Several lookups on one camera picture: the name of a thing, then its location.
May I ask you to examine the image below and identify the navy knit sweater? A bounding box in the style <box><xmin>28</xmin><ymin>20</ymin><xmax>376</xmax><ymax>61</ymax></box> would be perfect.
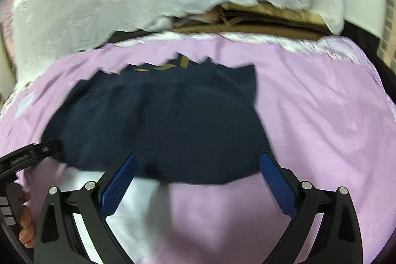
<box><xmin>41</xmin><ymin>55</ymin><xmax>271</xmax><ymax>185</ymax></box>

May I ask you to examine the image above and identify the person's left hand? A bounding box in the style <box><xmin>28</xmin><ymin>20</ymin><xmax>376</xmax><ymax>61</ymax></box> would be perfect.
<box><xmin>19</xmin><ymin>192</ymin><xmax>36</xmax><ymax>249</ymax></box>

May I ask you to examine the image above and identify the pink bed sheet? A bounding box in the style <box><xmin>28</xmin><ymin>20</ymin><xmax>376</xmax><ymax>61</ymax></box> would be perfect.
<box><xmin>1</xmin><ymin>33</ymin><xmax>395</xmax><ymax>263</ymax></box>

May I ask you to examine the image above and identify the brown cardboard pile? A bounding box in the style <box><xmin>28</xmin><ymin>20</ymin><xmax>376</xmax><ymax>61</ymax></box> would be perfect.
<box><xmin>171</xmin><ymin>3</ymin><xmax>332</xmax><ymax>40</ymax></box>

